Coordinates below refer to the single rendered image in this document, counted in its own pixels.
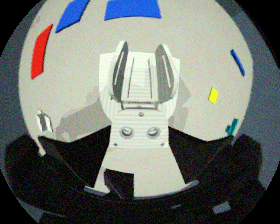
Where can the blue flat rectangular plate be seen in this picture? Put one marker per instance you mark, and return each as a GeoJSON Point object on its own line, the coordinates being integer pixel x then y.
{"type": "Point", "coordinates": [72, 14]}

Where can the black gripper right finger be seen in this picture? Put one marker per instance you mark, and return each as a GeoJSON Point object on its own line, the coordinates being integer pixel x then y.
{"type": "Point", "coordinates": [193, 154]}

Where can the red flat rectangular plate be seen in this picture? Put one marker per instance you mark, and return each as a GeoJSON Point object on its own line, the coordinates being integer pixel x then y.
{"type": "Point", "coordinates": [39, 50]}

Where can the blue flat square plate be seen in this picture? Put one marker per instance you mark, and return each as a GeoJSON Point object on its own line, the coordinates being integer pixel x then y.
{"type": "Point", "coordinates": [135, 8]}

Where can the teal rectangular bar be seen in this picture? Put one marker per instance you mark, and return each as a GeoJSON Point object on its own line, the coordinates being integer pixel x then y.
{"type": "Point", "coordinates": [234, 125]}

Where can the blue flat bar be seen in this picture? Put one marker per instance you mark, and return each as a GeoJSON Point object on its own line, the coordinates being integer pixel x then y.
{"type": "Point", "coordinates": [237, 61]}

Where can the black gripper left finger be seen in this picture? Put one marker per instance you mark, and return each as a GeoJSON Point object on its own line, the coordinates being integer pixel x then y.
{"type": "Point", "coordinates": [84, 156]}

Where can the small yellow flat block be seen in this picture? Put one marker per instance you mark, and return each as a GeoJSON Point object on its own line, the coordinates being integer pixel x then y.
{"type": "Point", "coordinates": [213, 96]}

